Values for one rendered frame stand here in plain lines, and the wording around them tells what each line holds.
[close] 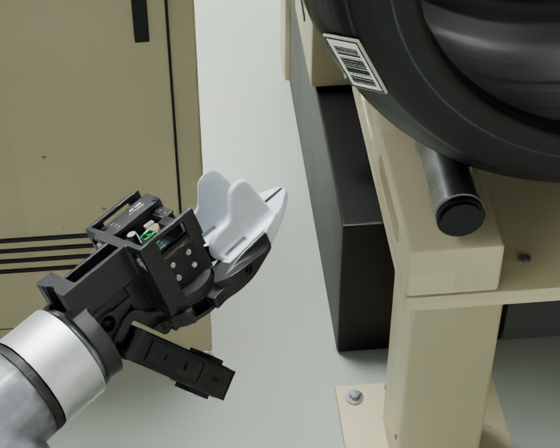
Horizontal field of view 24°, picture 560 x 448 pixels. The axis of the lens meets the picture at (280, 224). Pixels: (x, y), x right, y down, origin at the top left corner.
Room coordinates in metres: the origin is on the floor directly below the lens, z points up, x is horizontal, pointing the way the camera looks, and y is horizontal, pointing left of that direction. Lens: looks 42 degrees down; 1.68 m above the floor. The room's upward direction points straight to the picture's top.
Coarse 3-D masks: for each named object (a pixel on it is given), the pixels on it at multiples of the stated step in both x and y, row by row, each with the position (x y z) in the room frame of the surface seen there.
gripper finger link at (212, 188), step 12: (204, 180) 0.76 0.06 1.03; (216, 180) 0.76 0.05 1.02; (204, 192) 0.75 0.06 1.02; (216, 192) 0.76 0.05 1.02; (264, 192) 0.78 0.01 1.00; (204, 204) 0.75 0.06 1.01; (216, 204) 0.75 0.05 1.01; (204, 216) 0.74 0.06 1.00; (216, 216) 0.75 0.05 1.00; (204, 228) 0.74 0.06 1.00; (216, 228) 0.74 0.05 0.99; (204, 240) 0.73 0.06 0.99
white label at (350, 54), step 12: (324, 36) 0.88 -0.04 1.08; (336, 36) 0.87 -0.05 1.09; (336, 48) 0.87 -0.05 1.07; (348, 48) 0.86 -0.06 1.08; (360, 48) 0.85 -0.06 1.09; (348, 60) 0.87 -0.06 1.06; (360, 60) 0.86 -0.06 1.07; (348, 72) 0.87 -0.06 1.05; (360, 72) 0.86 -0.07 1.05; (372, 72) 0.85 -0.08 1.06; (360, 84) 0.87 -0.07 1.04; (372, 84) 0.86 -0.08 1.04
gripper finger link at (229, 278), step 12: (264, 240) 0.72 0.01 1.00; (240, 252) 0.70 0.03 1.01; (252, 252) 0.70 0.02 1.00; (264, 252) 0.71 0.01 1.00; (216, 264) 0.69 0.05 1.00; (228, 264) 0.69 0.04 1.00; (240, 264) 0.69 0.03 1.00; (252, 264) 0.69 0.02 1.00; (216, 276) 0.68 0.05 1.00; (228, 276) 0.67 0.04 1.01; (240, 276) 0.68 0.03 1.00; (252, 276) 0.69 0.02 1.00; (216, 288) 0.67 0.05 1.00; (228, 288) 0.67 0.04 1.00; (240, 288) 0.67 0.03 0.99; (204, 300) 0.67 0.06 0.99; (216, 300) 0.66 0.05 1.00
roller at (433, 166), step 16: (416, 144) 0.96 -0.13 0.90; (432, 160) 0.92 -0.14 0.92; (448, 160) 0.91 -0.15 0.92; (432, 176) 0.90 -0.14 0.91; (448, 176) 0.89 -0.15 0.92; (464, 176) 0.89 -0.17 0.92; (432, 192) 0.88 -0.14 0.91; (448, 192) 0.87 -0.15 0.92; (464, 192) 0.87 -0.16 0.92; (432, 208) 0.87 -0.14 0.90; (448, 208) 0.85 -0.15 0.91; (464, 208) 0.85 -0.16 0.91; (480, 208) 0.86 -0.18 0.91; (448, 224) 0.85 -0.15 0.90; (464, 224) 0.85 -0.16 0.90; (480, 224) 0.86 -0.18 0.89
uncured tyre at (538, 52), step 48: (336, 0) 0.86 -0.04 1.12; (384, 0) 0.85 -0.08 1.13; (432, 0) 1.12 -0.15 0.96; (480, 0) 1.13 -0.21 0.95; (528, 0) 1.14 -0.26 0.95; (384, 48) 0.85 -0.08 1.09; (432, 48) 0.85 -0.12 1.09; (480, 48) 1.09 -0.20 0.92; (528, 48) 1.10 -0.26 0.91; (384, 96) 0.87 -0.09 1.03; (432, 96) 0.85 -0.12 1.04; (480, 96) 0.86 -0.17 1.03; (528, 96) 1.02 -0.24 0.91; (432, 144) 0.88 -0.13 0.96; (480, 144) 0.86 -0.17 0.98; (528, 144) 0.86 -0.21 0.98
